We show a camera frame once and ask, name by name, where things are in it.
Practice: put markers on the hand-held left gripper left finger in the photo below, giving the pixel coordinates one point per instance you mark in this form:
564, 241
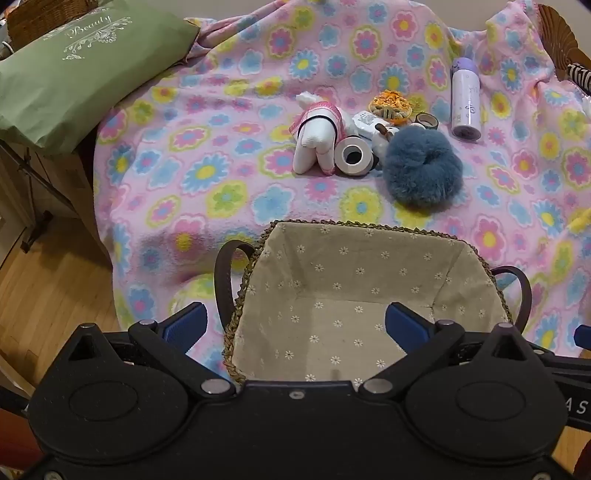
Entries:
184, 328

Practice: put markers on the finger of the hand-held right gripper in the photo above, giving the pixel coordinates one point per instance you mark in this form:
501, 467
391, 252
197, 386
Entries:
570, 367
583, 334

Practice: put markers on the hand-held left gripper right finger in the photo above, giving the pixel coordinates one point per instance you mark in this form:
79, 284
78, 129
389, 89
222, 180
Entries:
406, 328

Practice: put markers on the fabric-lined woven basket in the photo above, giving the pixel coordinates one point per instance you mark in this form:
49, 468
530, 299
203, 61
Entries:
323, 277

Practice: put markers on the blue fluffy scrunchie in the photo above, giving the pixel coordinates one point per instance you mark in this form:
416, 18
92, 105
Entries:
422, 168

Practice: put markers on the beige tape roll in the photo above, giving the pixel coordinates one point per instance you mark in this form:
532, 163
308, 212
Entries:
344, 157

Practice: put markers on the wooden mushroom toy green stem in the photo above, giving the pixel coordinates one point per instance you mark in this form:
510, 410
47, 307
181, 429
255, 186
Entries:
383, 141

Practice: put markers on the green washi tape roll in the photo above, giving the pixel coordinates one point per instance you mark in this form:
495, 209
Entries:
428, 122

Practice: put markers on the white plush toy pink dress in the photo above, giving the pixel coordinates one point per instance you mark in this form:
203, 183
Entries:
314, 138

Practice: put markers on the wooden cabinet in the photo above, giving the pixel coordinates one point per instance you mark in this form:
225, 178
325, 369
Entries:
60, 201

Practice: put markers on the pink floral fleece blanket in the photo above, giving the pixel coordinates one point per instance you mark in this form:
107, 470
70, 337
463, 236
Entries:
221, 138

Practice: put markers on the white tissue packet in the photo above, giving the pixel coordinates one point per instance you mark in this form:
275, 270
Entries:
364, 122

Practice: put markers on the white bottle with purple cap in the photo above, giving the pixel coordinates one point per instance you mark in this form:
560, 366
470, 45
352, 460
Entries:
465, 101

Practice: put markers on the zebra striped cloth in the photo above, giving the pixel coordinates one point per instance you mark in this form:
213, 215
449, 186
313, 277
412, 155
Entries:
581, 76

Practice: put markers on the green printed pillow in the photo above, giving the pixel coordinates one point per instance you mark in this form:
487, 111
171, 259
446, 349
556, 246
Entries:
69, 78

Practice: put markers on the brown wicker chest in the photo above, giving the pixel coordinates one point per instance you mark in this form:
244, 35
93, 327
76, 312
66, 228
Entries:
27, 18

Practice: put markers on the black metal frame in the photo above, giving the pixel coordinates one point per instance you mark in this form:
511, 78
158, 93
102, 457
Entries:
36, 177

